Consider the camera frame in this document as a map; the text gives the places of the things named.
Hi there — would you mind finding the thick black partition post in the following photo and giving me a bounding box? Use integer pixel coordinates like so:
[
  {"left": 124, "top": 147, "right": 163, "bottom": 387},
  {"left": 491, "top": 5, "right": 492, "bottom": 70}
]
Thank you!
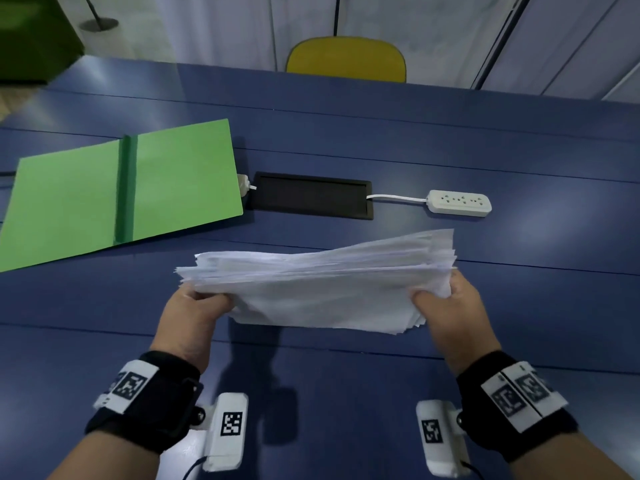
[{"left": 471, "top": 0, "right": 534, "bottom": 91}]

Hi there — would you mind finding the person's left hand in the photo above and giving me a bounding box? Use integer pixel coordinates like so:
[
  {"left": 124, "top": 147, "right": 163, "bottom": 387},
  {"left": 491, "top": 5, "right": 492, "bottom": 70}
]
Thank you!
[{"left": 149, "top": 282, "right": 237, "bottom": 375}]

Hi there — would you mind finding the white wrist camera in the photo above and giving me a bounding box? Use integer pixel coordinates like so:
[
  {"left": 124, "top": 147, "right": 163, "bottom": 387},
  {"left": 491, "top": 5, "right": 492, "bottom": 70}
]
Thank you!
[
  {"left": 415, "top": 399, "right": 472, "bottom": 479},
  {"left": 195, "top": 392, "right": 250, "bottom": 473}
]

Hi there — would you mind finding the white power strip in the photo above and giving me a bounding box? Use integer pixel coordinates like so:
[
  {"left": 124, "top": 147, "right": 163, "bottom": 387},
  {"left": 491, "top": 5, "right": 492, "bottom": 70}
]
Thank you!
[{"left": 425, "top": 189, "right": 493, "bottom": 219}]

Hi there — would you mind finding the pile of white papers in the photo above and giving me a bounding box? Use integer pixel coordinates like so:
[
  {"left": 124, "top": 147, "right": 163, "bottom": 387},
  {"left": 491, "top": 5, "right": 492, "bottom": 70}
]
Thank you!
[{"left": 175, "top": 228, "right": 459, "bottom": 336}]

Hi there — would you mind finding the black wrist strap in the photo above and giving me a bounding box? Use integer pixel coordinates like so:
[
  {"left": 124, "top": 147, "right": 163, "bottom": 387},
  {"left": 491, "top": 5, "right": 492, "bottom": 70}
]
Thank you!
[
  {"left": 85, "top": 350, "right": 205, "bottom": 456},
  {"left": 455, "top": 350, "right": 581, "bottom": 463}
]

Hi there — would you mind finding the black right wrist strap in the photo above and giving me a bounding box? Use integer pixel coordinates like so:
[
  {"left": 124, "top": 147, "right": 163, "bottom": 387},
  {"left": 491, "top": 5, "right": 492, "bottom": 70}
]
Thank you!
[{"left": 455, "top": 350, "right": 581, "bottom": 463}]

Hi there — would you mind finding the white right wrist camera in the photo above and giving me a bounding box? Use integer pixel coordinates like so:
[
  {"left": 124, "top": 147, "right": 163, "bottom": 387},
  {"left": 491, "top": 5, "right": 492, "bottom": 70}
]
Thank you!
[{"left": 415, "top": 399, "right": 472, "bottom": 479}]

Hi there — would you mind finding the green potted plant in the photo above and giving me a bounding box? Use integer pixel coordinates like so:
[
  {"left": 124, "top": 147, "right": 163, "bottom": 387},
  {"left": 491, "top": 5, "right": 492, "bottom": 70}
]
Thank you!
[{"left": 82, "top": 0, "right": 109, "bottom": 27}]

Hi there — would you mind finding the white power strip cable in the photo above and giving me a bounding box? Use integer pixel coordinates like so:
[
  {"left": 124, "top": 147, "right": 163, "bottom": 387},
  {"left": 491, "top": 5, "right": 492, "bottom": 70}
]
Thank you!
[{"left": 365, "top": 193, "right": 431, "bottom": 203}]

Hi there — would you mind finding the person's right hand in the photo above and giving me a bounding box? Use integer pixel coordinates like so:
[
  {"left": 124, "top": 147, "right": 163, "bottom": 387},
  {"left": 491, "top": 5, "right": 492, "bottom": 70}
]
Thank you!
[{"left": 409, "top": 268, "right": 503, "bottom": 379}]

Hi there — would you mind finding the white plant pot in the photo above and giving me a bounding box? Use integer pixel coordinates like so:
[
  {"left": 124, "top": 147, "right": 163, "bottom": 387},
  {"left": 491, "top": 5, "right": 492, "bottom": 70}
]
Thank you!
[{"left": 79, "top": 17, "right": 135, "bottom": 61}]

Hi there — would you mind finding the black table cable hatch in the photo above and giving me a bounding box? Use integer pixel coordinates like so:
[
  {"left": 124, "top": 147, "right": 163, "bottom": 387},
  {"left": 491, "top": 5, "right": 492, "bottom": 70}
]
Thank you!
[{"left": 248, "top": 171, "right": 375, "bottom": 221}]

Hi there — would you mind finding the person's right forearm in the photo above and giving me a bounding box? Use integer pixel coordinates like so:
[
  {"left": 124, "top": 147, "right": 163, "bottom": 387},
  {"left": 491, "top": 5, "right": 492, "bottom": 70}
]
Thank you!
[{"left": 511, "top": 428, "right": 635, "bottom": 480}]

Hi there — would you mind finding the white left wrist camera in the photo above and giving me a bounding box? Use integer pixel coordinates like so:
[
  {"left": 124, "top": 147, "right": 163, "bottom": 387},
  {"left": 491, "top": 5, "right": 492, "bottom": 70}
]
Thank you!
[{"left": 195, "top": 392, "right": 250, "bottom": 473}]

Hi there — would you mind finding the green sofa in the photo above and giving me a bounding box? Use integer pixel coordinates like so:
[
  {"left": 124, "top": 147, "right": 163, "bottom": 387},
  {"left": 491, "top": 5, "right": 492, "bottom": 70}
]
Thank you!
[{"left": 0, "top": 0, "right": 85, "bottom": 87}]

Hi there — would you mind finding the person's left forearm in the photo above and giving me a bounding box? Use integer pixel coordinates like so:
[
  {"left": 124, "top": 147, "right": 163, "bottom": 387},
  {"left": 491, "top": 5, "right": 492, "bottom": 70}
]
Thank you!
[{"left": 47, "top": 429, "right": 162, "bottom": 480}]

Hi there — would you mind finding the white curtain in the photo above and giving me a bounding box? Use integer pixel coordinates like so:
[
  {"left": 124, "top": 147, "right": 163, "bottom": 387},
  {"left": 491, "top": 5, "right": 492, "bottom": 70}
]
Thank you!
[{"left": 149, "top": 0, "right": 640, "bottom": 103}]

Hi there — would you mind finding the yellow chair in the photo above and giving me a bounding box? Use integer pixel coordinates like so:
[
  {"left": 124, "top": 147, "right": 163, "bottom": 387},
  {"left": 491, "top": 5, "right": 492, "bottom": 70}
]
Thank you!
[{"left": 285, "top": 36, "right": 408, "bottom": 85}]

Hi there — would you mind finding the black left wrist strap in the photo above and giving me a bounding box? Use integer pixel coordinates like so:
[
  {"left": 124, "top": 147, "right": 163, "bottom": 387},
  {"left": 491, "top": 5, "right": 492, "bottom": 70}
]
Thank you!
[{"left": 85, "top": 350, "right": 205, "bottom": 456}]

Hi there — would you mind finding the green folder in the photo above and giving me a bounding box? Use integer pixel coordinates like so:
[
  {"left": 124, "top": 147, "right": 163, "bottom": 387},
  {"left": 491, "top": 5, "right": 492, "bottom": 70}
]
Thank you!
[{"left": 0, "top": 118, "right": 245, "bottom": 274}]

